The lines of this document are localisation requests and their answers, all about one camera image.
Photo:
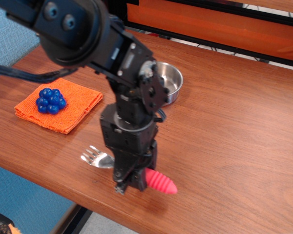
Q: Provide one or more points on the black object at corner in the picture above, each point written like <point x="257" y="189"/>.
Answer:
<point x="7" y="226"/>

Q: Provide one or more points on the orange panel black frame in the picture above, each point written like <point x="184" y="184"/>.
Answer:
<point x="219" y="24"/>

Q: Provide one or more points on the blue toy grape bunch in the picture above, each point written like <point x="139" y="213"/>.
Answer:
<point x="50" y="101"/>

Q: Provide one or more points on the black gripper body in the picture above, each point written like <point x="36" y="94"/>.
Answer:
<point x="134" y="149"/>

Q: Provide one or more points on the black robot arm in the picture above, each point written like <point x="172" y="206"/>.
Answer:
<point x="80" y="33"/>

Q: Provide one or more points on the orange folded cloth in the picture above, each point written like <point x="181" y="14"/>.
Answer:
<point x="79" y="102"/>

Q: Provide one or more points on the small steel pan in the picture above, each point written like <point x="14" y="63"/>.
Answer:
<point x="172" y="79"/>

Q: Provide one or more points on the red handled metal fork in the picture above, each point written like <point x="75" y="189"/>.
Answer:
<point x="150" y="178"/>

